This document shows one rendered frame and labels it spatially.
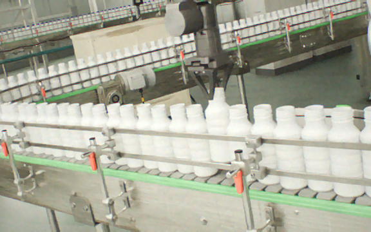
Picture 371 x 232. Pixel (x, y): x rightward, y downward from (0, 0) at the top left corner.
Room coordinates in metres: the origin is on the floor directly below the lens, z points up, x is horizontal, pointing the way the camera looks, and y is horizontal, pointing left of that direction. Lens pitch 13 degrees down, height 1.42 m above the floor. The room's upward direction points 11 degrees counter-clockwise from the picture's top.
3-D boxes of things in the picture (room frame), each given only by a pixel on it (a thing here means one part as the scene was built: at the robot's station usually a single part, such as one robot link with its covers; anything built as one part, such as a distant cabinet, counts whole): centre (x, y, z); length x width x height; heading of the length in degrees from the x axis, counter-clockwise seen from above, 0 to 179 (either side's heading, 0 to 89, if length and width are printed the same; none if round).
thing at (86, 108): (1.37, 0.25, 1.08); 0.06 x 0.06 x 0.17
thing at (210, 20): (1.06, -0.10, 1.36); 0.07 x 0.06 x 0.07; 136
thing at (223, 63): (1.07, -0.10, 1.23); 0.07 x 0.07 x 0.09; 47
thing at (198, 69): (1.06, -0.09, 1.23); 0.07 x 0.07 x 0.09; 47
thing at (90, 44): (5.72, 0.41, 0.59); 1.10 x 0.62 x 1.18; 119
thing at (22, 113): (1.61, 0.50, 1.08); 0.06 x 0.06 x 0.17
